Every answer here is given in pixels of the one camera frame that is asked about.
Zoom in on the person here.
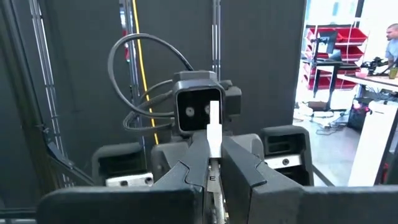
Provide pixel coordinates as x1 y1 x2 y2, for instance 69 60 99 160
384 23 398 68

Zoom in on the black left wrist camera cable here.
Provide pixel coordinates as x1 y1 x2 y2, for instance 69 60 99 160
107 32 195 132

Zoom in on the light wooden desk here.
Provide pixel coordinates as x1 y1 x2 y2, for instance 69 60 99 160
337 73 398 94

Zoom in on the black partition panel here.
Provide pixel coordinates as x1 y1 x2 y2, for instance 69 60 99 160
0 0 215 212
217 0 308 138

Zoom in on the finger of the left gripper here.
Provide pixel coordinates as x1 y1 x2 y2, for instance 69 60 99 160
232 133 266 162
151 141 191 184

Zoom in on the silver aluminium frame post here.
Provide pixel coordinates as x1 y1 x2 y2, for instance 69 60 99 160
28 0 68 156
119 0 147 147
211 0 222 82

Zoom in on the red storage bin shelf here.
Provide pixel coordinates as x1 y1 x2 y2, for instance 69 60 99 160
306 26 368 91

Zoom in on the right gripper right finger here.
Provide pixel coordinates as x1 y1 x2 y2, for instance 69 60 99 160
220 136 398 224

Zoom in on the yellow extension cord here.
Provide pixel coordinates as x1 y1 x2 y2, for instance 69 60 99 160
131 0 160 146

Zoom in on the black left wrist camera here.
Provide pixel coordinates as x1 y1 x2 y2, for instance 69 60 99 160
172 70 225 136

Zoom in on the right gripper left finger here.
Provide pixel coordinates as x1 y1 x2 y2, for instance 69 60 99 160
36 132 211 224

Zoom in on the long white USB cable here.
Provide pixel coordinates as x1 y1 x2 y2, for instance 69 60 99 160
206 100 223 159

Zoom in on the black computer tower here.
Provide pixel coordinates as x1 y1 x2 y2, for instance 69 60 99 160
346 102 371 131

